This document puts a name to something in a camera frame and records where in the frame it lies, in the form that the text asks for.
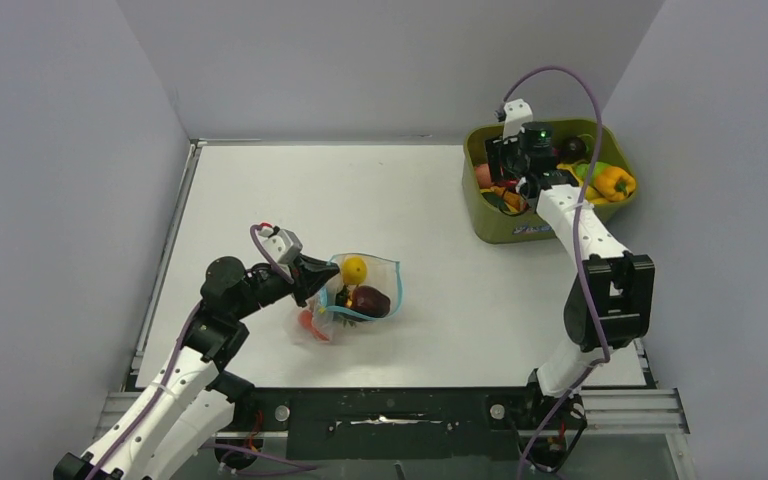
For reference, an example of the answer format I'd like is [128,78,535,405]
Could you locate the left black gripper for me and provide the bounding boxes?
[232,252,339,320]

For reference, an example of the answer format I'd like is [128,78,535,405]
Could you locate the yellow toy mango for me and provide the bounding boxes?
[340,256,368,286]

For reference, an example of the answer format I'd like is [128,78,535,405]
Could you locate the clear zip top bag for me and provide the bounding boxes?
[287,252,404,344]

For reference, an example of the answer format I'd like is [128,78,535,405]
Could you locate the dark red toy apple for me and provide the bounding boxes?
[351,285,391,318]

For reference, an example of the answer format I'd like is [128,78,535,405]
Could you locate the toy pineapple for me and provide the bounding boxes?
[334,285,357,328]

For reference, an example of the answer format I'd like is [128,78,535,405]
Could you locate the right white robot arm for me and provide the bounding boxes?
[485,121,655,427]

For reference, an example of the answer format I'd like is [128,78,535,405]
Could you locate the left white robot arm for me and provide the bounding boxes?
[53,254,340,479]

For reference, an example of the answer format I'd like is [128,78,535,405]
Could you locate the small pink toy peach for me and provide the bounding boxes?
[474,164,494,190]

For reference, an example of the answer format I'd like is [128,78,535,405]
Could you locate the olive green plastic bin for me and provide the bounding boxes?
[461,118,642,244]

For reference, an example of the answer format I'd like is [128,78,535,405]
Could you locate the dark purple toy plum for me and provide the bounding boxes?
[558,136,588,164]

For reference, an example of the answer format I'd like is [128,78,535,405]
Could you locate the green toy pepper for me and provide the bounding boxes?
[573,162,617,188]

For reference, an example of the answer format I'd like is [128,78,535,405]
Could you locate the yellow toy bell pepper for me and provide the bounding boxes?
[592,166,637,202]

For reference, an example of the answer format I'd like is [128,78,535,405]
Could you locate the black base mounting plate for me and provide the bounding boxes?
[213,385,588,469]

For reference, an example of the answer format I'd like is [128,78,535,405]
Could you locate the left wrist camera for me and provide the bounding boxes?
[255,225,303,266]

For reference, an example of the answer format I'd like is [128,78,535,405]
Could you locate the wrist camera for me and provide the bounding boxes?
[255,225,303,266]
[496,99,534,139]

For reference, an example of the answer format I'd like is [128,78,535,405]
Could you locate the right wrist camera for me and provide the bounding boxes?
[496,99,534,139]

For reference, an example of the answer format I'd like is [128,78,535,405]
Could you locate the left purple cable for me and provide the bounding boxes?
[82,223,319,480]

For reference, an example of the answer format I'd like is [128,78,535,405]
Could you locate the purple cable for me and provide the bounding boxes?
[82,223,319,480]
[499,65,614,480]

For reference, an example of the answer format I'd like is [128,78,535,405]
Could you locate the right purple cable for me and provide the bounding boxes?
[499,65,614,480]

